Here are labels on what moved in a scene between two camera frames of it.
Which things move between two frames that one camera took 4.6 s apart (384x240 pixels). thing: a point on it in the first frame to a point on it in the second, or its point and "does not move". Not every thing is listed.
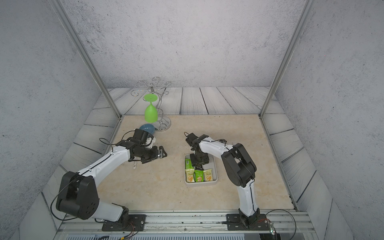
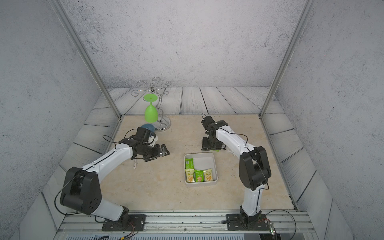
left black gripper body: (147, 154) does not move
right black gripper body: (199, 159) to (210, 144)
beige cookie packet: (208, 174) does not move
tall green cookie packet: (188, 164) does not move
